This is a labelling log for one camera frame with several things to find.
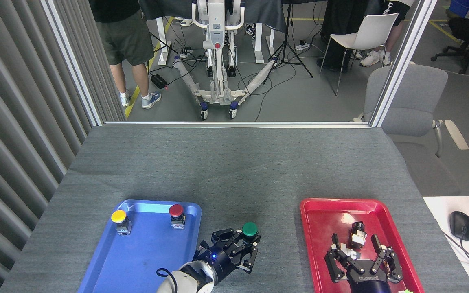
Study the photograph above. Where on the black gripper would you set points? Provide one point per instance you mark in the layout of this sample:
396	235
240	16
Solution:
369	283
220	262

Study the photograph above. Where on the green push button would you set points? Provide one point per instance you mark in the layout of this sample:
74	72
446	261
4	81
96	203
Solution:
249	229

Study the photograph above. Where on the red push button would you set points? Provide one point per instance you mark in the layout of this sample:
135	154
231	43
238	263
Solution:
176	210

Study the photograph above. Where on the yellow push button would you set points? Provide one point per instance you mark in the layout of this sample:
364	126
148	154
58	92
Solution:
118	216

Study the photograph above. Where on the small light green item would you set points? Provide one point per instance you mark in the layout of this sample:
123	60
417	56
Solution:
406	291

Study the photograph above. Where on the red plastic tray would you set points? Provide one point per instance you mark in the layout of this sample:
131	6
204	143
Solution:
324	228

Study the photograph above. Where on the blue plastic tray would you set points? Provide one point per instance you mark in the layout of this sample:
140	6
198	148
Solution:
145	260

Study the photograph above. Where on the white desk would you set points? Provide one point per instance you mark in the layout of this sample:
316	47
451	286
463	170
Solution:
442	207

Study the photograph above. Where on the black computer mouse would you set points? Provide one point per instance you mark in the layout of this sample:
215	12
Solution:
461	226

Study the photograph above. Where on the grey office chair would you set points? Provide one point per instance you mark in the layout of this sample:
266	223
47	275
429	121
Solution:
413	106

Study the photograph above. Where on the black tripod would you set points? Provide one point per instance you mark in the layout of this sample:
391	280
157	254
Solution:
286	44

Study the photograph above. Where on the white power strip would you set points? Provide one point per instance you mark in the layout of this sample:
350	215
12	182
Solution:
303	46

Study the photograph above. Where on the white stand on wheels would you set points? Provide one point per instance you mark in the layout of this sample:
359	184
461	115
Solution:
214	24

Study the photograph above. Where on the person in white shoes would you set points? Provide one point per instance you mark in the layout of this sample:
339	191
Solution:
393	36

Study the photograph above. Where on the white plastic chair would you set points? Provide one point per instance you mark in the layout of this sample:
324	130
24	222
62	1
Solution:
375	30

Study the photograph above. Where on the black office chair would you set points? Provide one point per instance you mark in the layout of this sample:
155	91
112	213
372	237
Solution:
468	32

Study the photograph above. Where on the blue bin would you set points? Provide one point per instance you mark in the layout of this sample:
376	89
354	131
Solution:
460	7

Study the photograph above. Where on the black knob switch white body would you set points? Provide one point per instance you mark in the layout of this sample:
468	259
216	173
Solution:
358	237

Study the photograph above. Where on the silver frame rail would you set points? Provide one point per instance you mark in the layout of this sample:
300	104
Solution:
238	124

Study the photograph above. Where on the silver frame post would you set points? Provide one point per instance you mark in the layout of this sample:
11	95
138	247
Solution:
401	61
73	65

